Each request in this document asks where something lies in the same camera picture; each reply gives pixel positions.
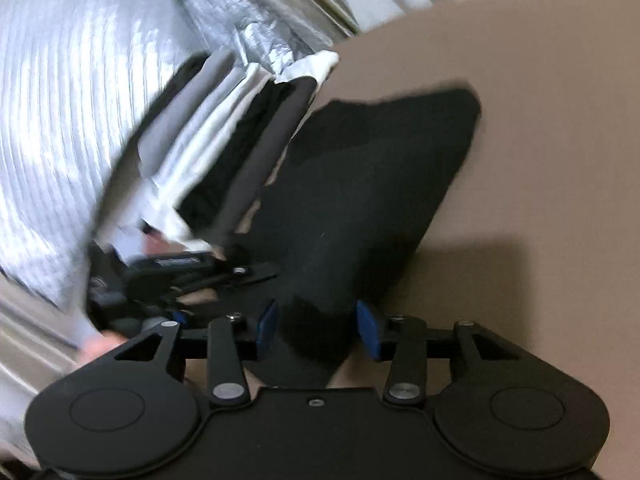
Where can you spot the black knit garment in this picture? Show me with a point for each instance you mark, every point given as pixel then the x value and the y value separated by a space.
pixel 359 186

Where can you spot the person's left hand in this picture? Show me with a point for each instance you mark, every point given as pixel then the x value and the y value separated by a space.
pixel 129 244

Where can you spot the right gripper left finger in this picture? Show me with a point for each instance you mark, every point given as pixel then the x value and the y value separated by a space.
pixel 129 411

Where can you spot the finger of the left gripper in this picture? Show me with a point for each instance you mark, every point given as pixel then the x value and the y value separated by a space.
pixel 204 286

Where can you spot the light blue folded shirt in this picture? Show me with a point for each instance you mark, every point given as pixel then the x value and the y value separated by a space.
pixel 201 141

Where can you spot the silver quilted foil cover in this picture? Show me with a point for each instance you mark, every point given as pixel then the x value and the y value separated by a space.
pixel 77 76

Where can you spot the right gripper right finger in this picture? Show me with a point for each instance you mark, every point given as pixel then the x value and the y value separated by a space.
pixel 494 404

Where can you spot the grey folded shirt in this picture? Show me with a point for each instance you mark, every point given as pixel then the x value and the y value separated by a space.
pixel 155 143

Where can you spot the dark grey folded garment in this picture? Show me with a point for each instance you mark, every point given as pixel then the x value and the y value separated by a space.
pixel 219 200

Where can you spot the white folded shirt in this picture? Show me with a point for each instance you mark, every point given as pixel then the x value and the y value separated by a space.
pixel 165 218

